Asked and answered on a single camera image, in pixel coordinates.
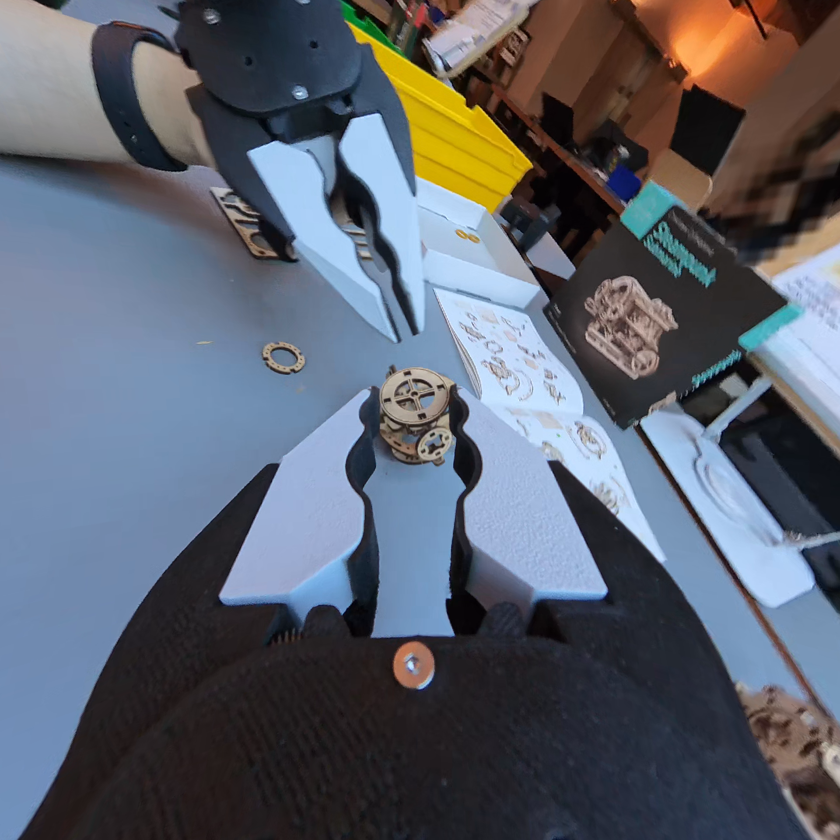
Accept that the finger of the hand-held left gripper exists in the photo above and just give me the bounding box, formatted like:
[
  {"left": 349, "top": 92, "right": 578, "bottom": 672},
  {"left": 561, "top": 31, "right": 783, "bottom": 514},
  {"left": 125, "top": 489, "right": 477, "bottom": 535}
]
[
  {"left": 336, "top": 113, "right": 426, "bottom": 337},
  {"left": 248, "top": 140, "right": 403, "bottom": 343}
]

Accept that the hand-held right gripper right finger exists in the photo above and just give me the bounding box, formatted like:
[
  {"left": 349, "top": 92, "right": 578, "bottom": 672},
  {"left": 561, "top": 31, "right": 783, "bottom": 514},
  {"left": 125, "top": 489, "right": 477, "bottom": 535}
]
[{"left": 448, "top": 387, "right": 609, "bottom": 634}]

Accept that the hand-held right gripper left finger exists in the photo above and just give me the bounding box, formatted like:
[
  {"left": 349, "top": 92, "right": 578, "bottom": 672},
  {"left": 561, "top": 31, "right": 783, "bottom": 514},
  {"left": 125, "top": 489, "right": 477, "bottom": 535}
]
[{"left": 217, "top": 388, "right": 382, "bottom": 636}]

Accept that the slotted wooden plate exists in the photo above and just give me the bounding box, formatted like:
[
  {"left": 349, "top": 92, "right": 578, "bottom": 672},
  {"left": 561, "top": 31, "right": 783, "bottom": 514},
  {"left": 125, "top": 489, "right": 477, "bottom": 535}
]
[{"left": 330, "top": 193, "right": 374, "bottom": 263}]

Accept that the small wooden model assembly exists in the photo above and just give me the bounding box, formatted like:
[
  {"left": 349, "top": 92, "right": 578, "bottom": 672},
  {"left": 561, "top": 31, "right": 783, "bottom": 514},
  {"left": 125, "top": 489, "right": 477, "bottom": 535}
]
[{"left": 378, "top": 366, "right": 458, "bottom": 468}]

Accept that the person's left forearm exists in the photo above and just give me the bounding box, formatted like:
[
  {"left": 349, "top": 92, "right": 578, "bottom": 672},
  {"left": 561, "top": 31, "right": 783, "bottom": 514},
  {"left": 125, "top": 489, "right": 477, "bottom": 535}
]
[{"left": 0, "top": 0, "right": 142, "bottom": 164}]

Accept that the laser-cut wooden parts sheet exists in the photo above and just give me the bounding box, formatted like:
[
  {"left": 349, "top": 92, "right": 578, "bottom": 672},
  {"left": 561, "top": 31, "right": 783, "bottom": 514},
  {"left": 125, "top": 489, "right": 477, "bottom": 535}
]
[{"left": 210, "top": 187, "right": 298, "bottom": 263}]

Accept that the black model kit box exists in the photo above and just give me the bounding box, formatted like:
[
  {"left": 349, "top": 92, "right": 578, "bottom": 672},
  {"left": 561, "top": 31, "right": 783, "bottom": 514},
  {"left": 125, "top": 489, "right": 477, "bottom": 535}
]
[{"left": 543, "top": 180, "right": 805, "bottom": 431}]

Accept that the large wooden mechanical model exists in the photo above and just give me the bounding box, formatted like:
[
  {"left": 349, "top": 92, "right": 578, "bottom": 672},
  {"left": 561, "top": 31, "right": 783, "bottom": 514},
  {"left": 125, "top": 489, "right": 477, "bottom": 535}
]
[{"left": 734, "top": 681, "right": 840, "bottom": 840}]

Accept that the person's left hand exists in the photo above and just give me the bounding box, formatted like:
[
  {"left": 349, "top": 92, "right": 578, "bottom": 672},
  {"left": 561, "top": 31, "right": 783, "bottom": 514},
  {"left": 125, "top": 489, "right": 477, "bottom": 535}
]
[{"left": 133, "top": 46, "right": 219, "bottom": 170}]

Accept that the yellow storage bin stack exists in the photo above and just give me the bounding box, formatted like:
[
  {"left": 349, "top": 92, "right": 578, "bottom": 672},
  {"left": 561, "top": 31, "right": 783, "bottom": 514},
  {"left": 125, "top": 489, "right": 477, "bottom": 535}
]
[{"left": 346, "top": 23, "right": 534, "bottom": 212}]

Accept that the white cardboard tray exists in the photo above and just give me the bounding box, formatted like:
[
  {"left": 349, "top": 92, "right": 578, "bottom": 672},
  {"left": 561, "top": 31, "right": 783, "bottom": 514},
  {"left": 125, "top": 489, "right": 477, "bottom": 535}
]
[{"left": 416, "top": 176, "right": 547, "bottom": 311}]

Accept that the green storage bin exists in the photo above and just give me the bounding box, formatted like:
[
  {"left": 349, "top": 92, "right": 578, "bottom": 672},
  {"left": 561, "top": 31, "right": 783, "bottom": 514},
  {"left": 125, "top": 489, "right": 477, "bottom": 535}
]
[{"left": 338, "top": 0, "right": 395, "bottom": 50}]

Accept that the open instruction booklet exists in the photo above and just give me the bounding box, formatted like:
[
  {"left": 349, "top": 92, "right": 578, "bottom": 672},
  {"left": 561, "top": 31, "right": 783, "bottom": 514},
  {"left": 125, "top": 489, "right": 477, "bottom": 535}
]
[{"left": 433, "top": 285, "right": 667, "bottom": 565}]

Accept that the dark grey desk device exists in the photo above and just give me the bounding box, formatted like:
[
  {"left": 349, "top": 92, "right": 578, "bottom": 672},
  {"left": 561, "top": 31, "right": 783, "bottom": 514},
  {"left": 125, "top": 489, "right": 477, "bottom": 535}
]
[{"left": 502, "top": 197, "right": 560, "bottom": 249}]

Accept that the pile of white papers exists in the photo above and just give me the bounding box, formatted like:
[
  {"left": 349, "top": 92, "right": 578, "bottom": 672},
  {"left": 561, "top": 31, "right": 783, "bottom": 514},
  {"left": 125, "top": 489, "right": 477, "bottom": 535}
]
[{"left": 423, "top": 0, "right": 532, "bottom": 73}]

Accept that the beige chair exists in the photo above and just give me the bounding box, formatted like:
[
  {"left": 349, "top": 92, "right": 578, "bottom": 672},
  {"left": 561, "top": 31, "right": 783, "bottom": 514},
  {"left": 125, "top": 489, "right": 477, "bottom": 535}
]
[{"left": 648, "top": 150, "right": 714, "bottom": 212}]

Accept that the black chair back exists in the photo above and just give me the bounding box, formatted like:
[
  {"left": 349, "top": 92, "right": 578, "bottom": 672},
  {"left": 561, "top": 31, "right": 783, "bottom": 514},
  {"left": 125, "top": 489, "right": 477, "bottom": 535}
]
[{"left": 672, "top": 85, "right": 747, "bottom": 175}]

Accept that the open white manual book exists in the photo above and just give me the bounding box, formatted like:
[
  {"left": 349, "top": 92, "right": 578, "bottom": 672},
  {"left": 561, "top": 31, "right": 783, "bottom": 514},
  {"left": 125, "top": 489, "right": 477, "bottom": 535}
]
[{"left": 755, "top": 244, "right": 840, "bottom": 427}]

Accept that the flat wooden ring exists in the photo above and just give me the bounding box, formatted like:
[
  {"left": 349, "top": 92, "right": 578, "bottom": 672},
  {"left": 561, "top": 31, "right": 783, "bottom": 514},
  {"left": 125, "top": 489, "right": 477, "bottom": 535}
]
[{"left": 262, "top": 340, "right": 307, "bottom": 377}]

